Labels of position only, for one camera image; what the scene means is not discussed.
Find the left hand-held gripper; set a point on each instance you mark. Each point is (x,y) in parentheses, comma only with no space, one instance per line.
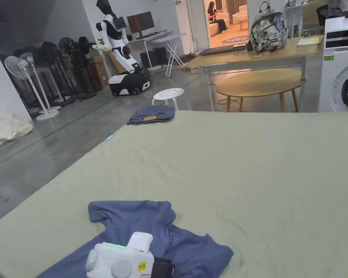
(119,260)

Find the blue shirt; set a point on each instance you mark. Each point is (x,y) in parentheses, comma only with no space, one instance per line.
(150,217)

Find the small light blue pen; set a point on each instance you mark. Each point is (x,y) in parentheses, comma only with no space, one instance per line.
(109,137)

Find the bed with pale green sheet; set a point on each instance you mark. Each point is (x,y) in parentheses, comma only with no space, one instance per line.
(220,173)

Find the folded blue jeans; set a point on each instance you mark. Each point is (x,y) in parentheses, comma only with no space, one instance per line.
(150,114)

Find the clear bag of white stuffing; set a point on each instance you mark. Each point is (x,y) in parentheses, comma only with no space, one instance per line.
(8,127)

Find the brown cardboard carton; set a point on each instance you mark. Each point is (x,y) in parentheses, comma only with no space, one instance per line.
(97,69)

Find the row of standing fans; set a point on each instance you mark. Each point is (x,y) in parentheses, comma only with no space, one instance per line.
(46,52)

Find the white and black robot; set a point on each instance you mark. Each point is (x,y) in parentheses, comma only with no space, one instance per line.
(116,31)

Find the white desk with monitor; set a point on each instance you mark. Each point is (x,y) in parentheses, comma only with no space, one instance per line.
(140,21)

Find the white sofa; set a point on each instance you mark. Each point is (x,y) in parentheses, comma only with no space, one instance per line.
(213,27)

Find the white washing machine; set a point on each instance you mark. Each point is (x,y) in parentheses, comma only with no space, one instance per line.
(333,75)

